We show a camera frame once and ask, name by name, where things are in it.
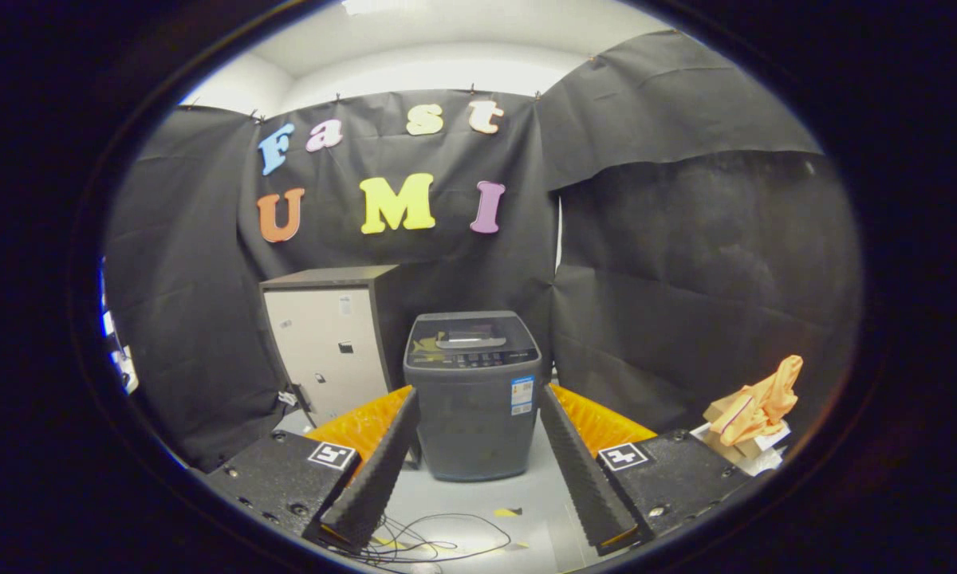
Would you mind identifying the beige cabinet with dark frame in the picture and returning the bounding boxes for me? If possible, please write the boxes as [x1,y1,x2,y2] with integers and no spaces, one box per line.
[259,265,405,428]

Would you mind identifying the dark washing machine lid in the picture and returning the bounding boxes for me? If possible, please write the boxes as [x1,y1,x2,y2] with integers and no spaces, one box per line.
[408,312,538,357]

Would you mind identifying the grey washing machine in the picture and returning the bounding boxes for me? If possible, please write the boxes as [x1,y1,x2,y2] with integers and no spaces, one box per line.
[403,311,543,483]

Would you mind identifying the orange cloth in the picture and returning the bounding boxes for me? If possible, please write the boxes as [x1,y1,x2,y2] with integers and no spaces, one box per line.
[710,355,804,447]

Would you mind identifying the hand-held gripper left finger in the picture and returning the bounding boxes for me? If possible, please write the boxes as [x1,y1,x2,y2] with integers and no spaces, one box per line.
[203,387,422,551]

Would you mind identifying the cluttered items at room edge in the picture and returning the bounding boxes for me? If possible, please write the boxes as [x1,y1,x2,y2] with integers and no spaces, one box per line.
[100,259,140,395]

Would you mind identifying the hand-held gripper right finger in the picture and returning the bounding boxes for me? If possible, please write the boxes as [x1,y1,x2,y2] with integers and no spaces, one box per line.
[538,383,754,556]

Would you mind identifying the black floor cables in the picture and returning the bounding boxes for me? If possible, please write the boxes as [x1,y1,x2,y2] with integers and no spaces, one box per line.
[343,513,513,568]

